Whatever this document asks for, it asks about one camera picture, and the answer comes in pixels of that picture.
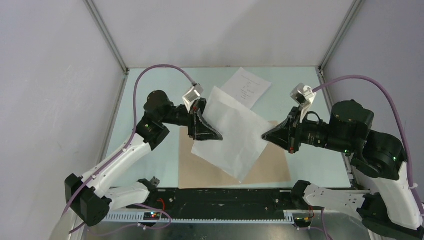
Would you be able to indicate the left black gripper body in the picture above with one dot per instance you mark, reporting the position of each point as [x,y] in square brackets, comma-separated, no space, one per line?
[178,116]

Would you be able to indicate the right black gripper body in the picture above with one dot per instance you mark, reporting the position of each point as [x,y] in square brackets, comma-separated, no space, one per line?
[315,133]

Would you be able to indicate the brown cardboard folder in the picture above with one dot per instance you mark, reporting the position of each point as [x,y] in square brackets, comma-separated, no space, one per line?
[196,173]

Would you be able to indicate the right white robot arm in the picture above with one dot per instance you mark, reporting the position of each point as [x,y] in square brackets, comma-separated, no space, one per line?
[392,211]

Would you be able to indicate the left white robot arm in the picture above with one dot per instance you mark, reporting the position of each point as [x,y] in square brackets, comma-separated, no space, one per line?
[90,196]

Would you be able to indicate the printed white paper sheet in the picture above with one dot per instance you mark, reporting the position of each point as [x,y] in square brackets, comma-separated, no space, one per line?
[245,87]

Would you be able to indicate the left circuit board with LEDs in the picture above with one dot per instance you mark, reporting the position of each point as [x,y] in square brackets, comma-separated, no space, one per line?
[152,216]

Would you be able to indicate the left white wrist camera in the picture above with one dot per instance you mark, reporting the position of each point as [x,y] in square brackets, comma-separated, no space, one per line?
[193,93]

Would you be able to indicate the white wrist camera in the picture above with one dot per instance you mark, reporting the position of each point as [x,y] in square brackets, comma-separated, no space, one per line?
[304,96]
[193,93]

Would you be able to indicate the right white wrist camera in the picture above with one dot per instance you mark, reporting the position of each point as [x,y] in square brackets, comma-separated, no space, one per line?
[304,96]

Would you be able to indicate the aluminium frame rail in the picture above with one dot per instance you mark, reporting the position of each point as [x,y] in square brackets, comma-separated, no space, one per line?
[137,217]

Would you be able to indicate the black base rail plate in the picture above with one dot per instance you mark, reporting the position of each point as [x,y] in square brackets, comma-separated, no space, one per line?
[224,203]

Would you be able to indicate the right circuit board with wires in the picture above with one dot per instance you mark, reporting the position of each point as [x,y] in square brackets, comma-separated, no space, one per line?
[302,222]

